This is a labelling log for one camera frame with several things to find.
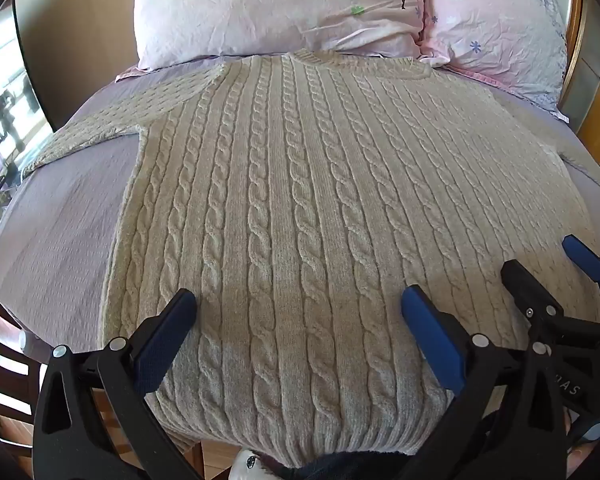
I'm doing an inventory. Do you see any dark framed screen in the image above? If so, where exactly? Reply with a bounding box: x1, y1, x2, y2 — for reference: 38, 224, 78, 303
0, 0, 49, 196

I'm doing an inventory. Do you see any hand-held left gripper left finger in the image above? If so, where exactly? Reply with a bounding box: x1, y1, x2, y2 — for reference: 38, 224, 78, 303
34, 288, 198, 480

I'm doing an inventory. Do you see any white floral pillow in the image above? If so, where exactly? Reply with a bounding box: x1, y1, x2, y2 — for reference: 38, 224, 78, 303
133, 0, 427, 72

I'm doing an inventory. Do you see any pink floral pillow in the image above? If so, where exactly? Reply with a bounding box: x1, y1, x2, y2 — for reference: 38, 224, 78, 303
419, 0, 572, 122

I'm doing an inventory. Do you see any white round object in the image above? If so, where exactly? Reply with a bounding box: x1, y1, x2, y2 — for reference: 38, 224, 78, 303
228, 449, 263, 480

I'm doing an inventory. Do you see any wooden headboard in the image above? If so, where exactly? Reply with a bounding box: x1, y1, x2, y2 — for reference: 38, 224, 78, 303
555, 0, 600, 167

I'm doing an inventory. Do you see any lavender bed sheet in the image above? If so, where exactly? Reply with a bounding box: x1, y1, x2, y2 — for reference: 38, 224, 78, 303
0, 55, 600, 356

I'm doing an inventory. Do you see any cream cable-knit sweater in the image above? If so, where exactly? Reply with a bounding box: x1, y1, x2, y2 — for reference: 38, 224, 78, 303
22, 49, 600, 470

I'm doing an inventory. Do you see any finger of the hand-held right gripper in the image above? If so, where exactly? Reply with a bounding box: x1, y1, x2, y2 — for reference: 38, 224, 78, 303
561, 233, 600, 291
500, 259, 600, 346

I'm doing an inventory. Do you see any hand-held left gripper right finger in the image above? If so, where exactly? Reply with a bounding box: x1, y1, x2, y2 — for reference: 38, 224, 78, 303
400, 284, 567, 480

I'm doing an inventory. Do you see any dark wooden chair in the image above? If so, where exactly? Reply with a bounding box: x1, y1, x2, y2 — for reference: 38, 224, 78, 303
0, 282, 48, 443

